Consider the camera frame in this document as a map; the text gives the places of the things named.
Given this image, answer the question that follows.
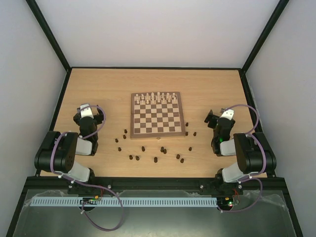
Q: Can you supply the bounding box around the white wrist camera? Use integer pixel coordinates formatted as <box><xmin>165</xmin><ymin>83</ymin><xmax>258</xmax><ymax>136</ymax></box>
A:
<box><xmin>79</xmin><ymin>104</ymin><xmax>94</xmax><ymax>119</ymax></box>
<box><xmin>220</xmin><ymin>109</ymin><xmax>234</xmax><ymax>120</ymax></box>

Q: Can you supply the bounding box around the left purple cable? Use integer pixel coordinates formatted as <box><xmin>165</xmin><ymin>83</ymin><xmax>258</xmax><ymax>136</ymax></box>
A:
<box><xmin>50</xmin><ymin>105</ymin><xmax>124</xmax><ymax>232</ymax></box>

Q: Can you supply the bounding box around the wooden chess board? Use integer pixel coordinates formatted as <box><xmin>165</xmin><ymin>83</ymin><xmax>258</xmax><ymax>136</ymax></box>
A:
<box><xmin>130</xmin><ymin>91</ymin><xmax>186</xmax><ymax>139</ymax></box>

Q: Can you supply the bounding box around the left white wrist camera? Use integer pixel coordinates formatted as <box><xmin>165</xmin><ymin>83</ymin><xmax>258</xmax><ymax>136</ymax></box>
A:
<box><xmin>79</xmin><ymin>104</ymin><xmax>94</xmax><ymax>119</ymax></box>

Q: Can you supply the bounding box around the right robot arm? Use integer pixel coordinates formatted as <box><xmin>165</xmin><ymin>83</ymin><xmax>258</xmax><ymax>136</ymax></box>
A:
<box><xmin>204</xmin><ymin>109</ymin><xmax>277</xmax><ymax>195</ymax></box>

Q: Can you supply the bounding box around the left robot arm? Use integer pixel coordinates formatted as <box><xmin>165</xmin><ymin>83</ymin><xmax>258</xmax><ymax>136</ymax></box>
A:
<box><xmin>34</xmin><ymin>104</ymin><xmax>106</xmax><ymax>193</ymax></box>

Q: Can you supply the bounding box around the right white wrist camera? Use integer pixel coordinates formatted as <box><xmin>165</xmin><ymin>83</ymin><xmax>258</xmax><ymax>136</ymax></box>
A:
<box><xmin>220</xmin><ymin>109</ymin><xmax>234</xmax><ymax>120</ymax></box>

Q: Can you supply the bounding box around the left circuit board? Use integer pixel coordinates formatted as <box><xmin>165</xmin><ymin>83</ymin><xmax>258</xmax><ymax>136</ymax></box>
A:
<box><xmin>79</xmin><ymin>196</ymin><xmax>102</xmax><ymax>205</ymax></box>

